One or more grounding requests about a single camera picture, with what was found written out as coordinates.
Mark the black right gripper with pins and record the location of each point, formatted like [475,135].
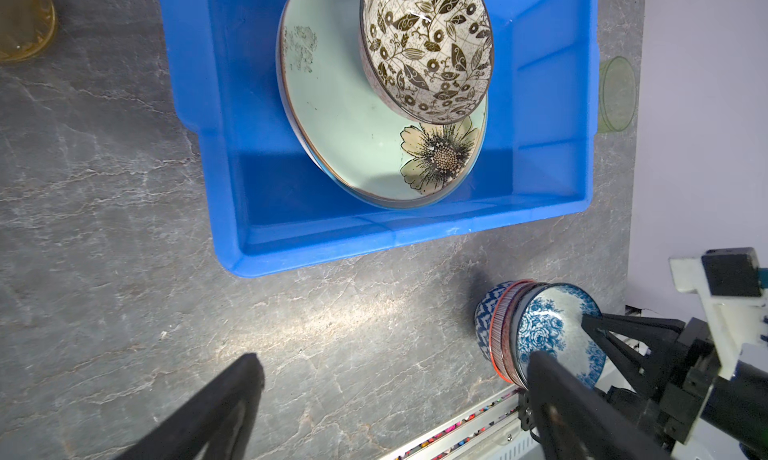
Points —
[673,371]

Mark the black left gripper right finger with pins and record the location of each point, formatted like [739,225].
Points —
[574,422]

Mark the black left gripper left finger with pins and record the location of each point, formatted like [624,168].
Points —
[216,423]

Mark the blue rose pattern bowl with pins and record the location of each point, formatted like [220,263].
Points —
[549,320]

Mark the red rimmed bottom bowl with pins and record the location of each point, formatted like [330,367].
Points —
[500,331]

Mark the green flower plate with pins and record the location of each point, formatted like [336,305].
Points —
[346,129]

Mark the green leaf patterned bowl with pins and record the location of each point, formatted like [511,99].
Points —
[430,61]

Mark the blue plastic bin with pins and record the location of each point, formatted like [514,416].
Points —
[272,209]

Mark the blue white patterned bowl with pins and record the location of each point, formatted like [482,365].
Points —
[484,313]

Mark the green glass cup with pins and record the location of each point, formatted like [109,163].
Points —
[617,95]

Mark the amber glass cup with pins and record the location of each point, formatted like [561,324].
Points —
[28,27]

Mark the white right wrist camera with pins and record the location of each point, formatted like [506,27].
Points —
[732,288]

